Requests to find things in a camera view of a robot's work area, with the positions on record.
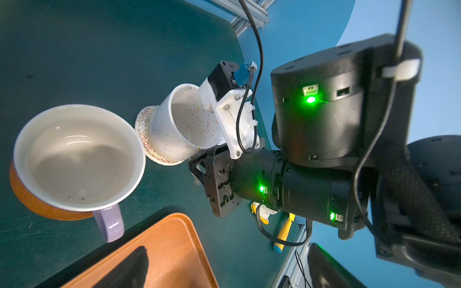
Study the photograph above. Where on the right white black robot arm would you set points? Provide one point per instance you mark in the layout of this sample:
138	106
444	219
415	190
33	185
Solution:
341	158

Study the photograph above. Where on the aluminium frame right post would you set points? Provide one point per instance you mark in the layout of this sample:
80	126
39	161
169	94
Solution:
241	22

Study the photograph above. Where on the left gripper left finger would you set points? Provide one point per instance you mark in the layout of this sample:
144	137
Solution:
130	273

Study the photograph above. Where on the yellow hand shovel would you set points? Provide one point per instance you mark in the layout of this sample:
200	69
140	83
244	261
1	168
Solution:
284	232

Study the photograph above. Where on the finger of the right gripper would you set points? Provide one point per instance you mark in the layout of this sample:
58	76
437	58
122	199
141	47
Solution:
210	162

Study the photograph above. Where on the orange wooden tray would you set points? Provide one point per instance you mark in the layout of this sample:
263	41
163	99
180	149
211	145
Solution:
175	253

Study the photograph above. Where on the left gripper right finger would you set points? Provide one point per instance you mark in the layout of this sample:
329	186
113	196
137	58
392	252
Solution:
326	272

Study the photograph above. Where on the white work glove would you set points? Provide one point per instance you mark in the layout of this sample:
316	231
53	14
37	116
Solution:
264	212

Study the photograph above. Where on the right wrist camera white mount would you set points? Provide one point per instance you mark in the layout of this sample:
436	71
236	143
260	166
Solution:
225	93

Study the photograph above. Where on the white speckled mug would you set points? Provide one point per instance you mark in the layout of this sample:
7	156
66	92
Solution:
181	127

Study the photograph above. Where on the multicolour woven coaster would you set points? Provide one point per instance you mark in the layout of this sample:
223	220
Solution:
142	127

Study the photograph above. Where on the dark wooden coaster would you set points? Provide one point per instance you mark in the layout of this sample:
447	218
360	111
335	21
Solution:
37	206

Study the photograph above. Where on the purple mug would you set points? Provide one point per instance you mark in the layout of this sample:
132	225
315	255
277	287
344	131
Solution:
81	158

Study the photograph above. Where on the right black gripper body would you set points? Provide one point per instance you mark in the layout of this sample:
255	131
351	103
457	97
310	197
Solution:
267	177

